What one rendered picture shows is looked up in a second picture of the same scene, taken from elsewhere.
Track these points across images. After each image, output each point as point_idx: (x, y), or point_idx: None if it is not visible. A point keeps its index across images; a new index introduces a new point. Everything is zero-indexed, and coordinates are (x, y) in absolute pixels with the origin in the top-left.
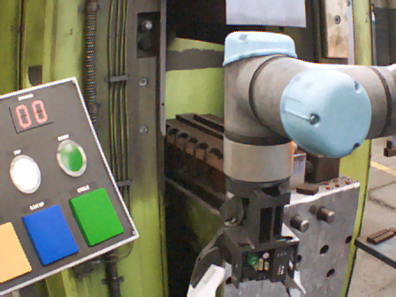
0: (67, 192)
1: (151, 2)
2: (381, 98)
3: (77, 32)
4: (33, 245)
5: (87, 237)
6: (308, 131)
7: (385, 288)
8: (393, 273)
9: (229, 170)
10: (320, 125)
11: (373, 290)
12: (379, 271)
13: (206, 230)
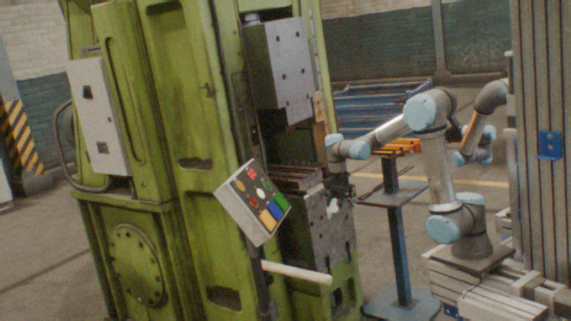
0: (271, 196)
1: (252, 120)
2: (370, 143)
3: (232, 140)
4: (272, 215)
5: (282, 209)
6: (358, 155)
7: (372, 243)
8: (373, 234)
9: (333, 170)
10: (360, 153)
11: (363, 246)
12: (361, 235)
13: (294, 206)
